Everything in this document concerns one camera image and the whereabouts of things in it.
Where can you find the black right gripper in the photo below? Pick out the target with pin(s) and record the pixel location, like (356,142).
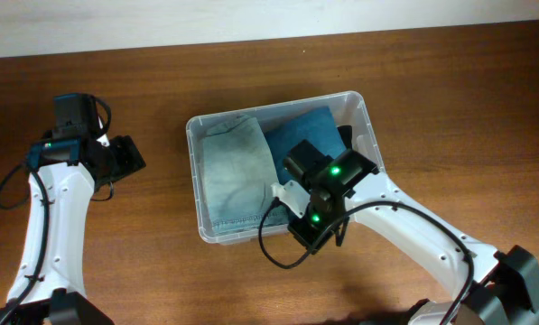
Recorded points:
(306,236)

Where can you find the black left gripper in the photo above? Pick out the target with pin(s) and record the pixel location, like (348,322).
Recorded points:
(133,158)

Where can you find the black garment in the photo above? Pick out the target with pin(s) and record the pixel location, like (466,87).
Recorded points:
(346,134)

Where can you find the blue denim jeans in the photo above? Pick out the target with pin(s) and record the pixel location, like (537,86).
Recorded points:
(317,127)

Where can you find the light grey jeans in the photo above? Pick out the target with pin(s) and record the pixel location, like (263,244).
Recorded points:
(238,171)

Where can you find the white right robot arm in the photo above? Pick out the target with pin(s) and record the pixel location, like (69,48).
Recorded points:
(486,286)

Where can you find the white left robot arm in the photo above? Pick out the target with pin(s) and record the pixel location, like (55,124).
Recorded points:
(71,162)

